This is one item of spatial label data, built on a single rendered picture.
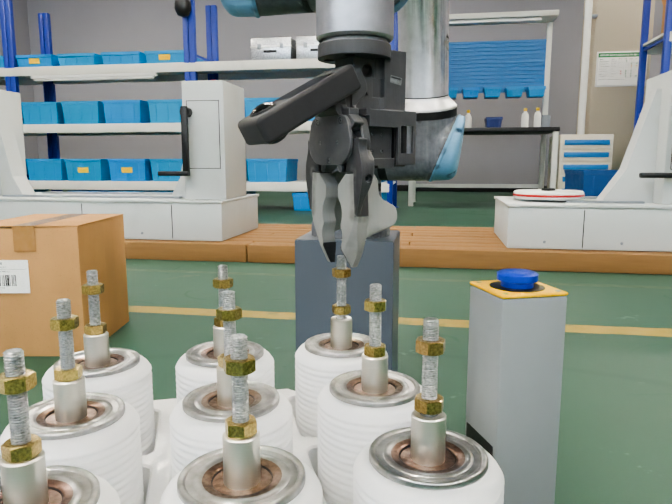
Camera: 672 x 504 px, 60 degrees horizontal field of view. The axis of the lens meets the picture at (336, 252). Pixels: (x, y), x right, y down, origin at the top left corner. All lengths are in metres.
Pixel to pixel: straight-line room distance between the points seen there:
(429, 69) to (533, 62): 5.60
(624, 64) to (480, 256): 4.72
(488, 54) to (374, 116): 6.03
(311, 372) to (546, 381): 0.23
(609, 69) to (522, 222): 4.49
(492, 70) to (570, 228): 4.13
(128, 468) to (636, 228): 2.37
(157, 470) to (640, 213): 2.33
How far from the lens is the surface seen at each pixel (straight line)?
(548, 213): 2.56
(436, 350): 0.37
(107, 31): 10.44
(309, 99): 0.53
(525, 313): 0.59
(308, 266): 1.06
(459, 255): 2.46
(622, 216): 2.63
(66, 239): 1.42
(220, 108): 2.76
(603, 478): 0.95
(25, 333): 1.51
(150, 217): 2.84
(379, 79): 0.60
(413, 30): 1.03
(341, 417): 0.47
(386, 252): 1.04
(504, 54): 6.59
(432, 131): 1.03
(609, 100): 6.89
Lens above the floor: 0.44
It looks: 9 degrees down
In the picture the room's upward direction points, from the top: straight up
